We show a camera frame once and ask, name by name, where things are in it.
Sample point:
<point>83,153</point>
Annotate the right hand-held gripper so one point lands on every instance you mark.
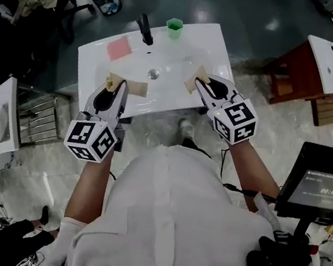
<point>235,118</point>

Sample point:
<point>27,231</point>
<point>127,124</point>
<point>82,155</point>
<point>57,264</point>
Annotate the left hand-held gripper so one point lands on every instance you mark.
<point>96,139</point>

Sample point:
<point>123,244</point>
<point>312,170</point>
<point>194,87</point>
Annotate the green cup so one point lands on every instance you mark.
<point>174,29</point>

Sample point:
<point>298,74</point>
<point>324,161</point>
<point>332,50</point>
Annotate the person's right forearm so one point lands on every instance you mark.
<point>251,172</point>

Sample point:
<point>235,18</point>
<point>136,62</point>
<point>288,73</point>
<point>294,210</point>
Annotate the person's left forearm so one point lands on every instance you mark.
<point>89,186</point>

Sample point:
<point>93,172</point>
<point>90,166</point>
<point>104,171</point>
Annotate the metal sink drain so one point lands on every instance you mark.
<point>153,73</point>

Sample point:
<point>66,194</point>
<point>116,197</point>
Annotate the person's white shoe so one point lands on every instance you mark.
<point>187,128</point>

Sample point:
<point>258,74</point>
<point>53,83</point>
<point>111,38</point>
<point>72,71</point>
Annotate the person's black trouser leg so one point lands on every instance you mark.
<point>193,144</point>

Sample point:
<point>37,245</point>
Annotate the metal rack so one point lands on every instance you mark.
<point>39,117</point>

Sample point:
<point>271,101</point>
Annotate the black office chair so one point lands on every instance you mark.
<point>66,14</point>

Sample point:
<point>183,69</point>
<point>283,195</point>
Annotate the brown wooden cabinet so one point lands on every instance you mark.
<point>292,77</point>

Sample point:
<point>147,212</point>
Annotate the small white sink basin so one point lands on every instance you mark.
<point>332,68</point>

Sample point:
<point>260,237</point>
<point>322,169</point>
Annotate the person's white shirt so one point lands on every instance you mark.
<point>170,224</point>

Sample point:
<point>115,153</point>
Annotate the black monitor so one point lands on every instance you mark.
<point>322,186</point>

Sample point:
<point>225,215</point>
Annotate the black monitor stand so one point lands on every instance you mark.
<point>302,231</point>

